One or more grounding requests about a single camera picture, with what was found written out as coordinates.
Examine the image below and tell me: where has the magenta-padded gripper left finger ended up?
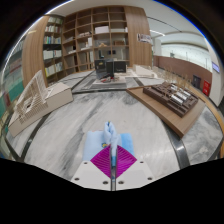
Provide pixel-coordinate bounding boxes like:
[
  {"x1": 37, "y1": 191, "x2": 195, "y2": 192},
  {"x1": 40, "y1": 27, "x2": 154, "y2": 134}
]
[{"x1": 70, "y1": 145, "x2": 112, "y2": 192}]

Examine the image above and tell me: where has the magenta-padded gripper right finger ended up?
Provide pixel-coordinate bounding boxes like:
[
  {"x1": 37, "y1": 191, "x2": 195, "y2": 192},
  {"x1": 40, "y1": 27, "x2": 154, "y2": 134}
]
[{"x1": 114, "y1": 144, "x2": 155, "y2": 192}]

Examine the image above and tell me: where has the light blue printed towel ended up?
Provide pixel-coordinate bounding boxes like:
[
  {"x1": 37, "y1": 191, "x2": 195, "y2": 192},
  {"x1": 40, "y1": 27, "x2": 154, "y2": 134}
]
[{"x1": 82, "y1": 121, "x2": 136, "y2": 168}]

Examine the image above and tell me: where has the brown model on wooden base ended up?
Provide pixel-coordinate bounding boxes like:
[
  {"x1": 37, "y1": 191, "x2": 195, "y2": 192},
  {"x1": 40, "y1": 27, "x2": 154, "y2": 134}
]
[{"x1": 126, "y1": 82, "x2": 207, "y2": 138}]

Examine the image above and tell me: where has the grey flat model base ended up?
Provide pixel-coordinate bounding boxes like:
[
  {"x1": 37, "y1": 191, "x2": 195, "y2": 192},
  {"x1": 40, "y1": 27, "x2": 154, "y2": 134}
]
[{"x1": 89, "y1": 75, "x2": 129, "y2": 91}]

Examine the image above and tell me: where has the small white architectural model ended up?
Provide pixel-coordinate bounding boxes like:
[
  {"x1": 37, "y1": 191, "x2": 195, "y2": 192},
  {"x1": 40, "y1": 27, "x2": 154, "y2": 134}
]
[{"x1": 134, "y1": 64, "x2": 158, "y2": 79}]

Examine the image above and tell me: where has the long bookshelf with green books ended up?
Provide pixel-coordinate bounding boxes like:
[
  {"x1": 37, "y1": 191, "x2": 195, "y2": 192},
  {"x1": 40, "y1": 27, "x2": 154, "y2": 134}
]
[{"x1": 0, "y1": 39, "x2": 34, "y2": 111}]

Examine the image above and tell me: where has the dark bookshelf with books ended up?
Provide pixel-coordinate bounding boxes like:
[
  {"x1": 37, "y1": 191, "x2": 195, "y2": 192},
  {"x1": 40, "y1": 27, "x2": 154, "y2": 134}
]
[{"x1": 42, "y1": 15, "x2": 65, "y2": 84}]

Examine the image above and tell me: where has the wooden shelf unit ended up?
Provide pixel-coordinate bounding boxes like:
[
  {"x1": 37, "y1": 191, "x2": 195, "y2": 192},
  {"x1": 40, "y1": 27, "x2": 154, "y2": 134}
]
[{"x1": 62, "y1": 5, "x2": 131, "y2": 73}]

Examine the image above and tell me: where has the red wall panel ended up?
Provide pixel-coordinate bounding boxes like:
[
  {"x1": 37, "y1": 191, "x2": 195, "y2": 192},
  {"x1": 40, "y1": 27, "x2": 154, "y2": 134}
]
[{"x1": 202, "y1": 79, "x2": 212, "y2": 98}]

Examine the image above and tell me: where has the white wall sign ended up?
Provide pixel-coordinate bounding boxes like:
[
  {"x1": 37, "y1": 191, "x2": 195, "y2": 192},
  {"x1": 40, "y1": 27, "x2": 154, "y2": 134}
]
[{"x1": 136, "y1": 32, "x2": 154, "y2": 45}]

